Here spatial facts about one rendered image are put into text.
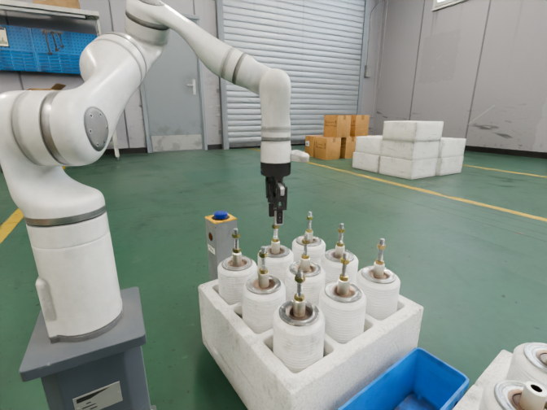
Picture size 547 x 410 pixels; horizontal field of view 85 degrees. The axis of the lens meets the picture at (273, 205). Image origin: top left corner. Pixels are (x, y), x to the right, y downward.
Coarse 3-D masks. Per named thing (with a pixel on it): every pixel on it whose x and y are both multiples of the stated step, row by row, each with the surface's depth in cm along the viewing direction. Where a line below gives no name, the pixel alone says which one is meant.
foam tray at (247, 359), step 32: (224, 320) 66; (384, 320) 64; (416, 320) 68; (224, 352) 70; (256, 352) 56; (352, 352) 56; (384, 352) 63; (256, 384) 58; (288, 384) 49; (320, 384) 51; (352, 384) 58
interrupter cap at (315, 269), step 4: (292, 264) 73; (296, 264) 73; (312, 264) 73; (316, 264) 73; (292, 268) 71; (296, 268) 71; (312, 268) 71; (316, 268) 71; (320, 268) 71; (292, 272) 69; (296, 272) 69; (304, 272) 70; (308, 272) 70; (312, 272) 70; (316, 272) 69; (320, 272) 70; (308, 276) 68; (312, 276) 68
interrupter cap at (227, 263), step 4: (244, 256) 77; (224, 260) 75; (228, 260) 75; (232, 260) 75; (244, 260) 75; (248, 260) 75; (224, 264) 73; (228, 264) 73; (232, 264) 73; (244, 264) 73; (248, 264) 73; (228, 268) 71; (232, 268) 71; (236, 268) 71; (240, 268) 71; (244, 268) 71
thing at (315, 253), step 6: (294, 240) 88; (294, 246) 85; (300, 246) 84; (312, 246) 83; (318, 246) 84; (324, 246) 85; (294, 252) 86; (300, 252) 84; (312, 252) 83; (318, 252) 83; (324, 252) 86; (294, 258) 86; (312, 258) 83; (318, 258) 84; (318, 264) 85
